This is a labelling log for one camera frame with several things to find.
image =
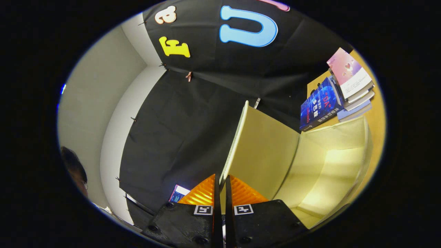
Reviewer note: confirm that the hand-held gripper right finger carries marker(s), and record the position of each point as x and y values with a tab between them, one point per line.
230	213

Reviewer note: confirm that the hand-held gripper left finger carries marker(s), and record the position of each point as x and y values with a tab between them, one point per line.
217	213

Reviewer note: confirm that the cream storage box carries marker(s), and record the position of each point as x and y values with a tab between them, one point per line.
262	151

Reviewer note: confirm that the lit monitor screen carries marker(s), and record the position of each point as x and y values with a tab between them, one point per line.
177	193

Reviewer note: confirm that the black backdrop cloth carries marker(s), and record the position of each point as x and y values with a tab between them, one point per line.
186	120

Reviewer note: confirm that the white cloth clip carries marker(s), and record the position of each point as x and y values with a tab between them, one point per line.
256	102

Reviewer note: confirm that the pink cloth clip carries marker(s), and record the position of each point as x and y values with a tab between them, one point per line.
188	76

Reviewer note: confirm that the dark blue book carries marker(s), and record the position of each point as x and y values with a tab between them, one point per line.
320	103

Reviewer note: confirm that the pale blue book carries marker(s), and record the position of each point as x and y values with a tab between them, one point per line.
355	113

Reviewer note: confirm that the white book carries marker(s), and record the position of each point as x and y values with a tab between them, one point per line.
360	98

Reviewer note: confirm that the pink cover book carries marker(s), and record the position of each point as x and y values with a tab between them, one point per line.
348	74

